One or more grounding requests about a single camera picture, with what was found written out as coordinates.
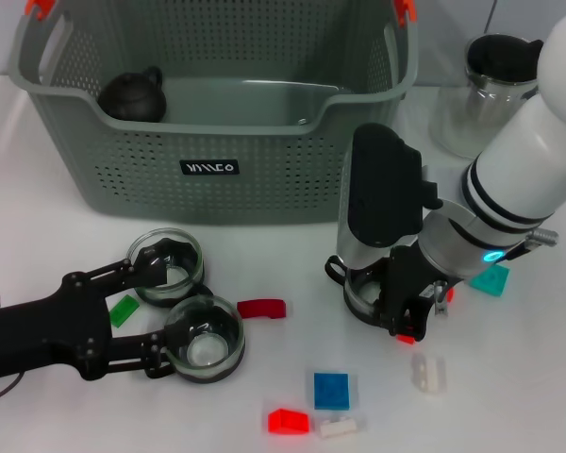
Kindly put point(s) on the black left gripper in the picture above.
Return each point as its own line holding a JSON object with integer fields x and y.
{"x": 42, "y": 335}

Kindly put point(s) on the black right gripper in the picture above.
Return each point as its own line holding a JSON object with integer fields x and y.
{"x": 410, "y": 273}

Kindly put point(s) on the thin green plate brick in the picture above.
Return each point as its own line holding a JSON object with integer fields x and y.
{"x": 124, "y": 310}

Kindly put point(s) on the grey perforated storage bin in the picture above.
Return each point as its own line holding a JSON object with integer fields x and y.
{"x": 264, "y": 179}

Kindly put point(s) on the orange bin clip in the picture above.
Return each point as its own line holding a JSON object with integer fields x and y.
{"x": 40, "y": 8}
{"x": 404, "y": 10}

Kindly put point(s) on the silver angled gripper plug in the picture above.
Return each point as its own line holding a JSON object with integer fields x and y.
{"x": 440, "y": 297}

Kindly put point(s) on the chunky white brick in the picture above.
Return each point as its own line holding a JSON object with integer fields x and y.
{"x": 431, "y": 375}

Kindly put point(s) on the teal square plate brick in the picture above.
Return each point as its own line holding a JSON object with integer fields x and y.
{"x": 493, "y": 283}

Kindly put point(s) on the blue square plate brick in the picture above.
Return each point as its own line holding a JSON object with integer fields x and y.
{"x": 331, "y": 390}

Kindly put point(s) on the dark red curved brick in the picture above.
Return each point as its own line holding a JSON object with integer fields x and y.
{"x": 261, "y": 309}

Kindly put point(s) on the flat white brick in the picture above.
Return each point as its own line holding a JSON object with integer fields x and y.
{"x": 339, "y": 428}

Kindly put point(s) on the bright red slope brick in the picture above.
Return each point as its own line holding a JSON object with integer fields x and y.
{"x": 287, "y": 421}

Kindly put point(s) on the glass pitcher black lid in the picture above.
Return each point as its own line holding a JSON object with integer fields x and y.
{"x": 457, "y": 122}

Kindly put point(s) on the dark clay teapot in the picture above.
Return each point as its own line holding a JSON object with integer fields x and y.
{"x": 132, "y": 99}

